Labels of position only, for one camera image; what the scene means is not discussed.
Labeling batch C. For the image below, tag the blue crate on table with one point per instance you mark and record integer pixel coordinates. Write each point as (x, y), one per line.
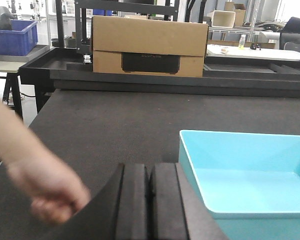
(20, 40)

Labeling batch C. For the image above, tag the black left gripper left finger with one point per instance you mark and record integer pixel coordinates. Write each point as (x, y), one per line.
(118, 212)

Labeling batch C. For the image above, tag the brown cardboard box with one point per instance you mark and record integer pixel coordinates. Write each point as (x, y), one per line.
(148, 47)

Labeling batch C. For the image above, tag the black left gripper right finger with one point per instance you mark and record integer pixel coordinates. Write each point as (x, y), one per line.
(176, 211)

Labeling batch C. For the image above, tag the black side tray table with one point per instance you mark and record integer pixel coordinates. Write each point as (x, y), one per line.
(37, 71)

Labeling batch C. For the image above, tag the bare human forearm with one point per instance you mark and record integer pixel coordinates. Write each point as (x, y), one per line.
(18, 144)

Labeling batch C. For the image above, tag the yellow liquid bottle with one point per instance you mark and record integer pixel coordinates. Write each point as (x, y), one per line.
(242, 41)

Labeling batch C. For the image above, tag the open beige cardboard box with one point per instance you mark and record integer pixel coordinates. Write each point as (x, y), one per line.
(222, 19)

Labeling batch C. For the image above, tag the light blue plastic bin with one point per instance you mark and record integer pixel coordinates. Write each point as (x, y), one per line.
(249, 182)

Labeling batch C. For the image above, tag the dark grey conveyor belt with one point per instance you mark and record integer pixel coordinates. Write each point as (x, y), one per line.
(94, 131)

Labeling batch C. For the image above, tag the bare human hand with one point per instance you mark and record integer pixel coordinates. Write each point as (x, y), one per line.
(56, 191)

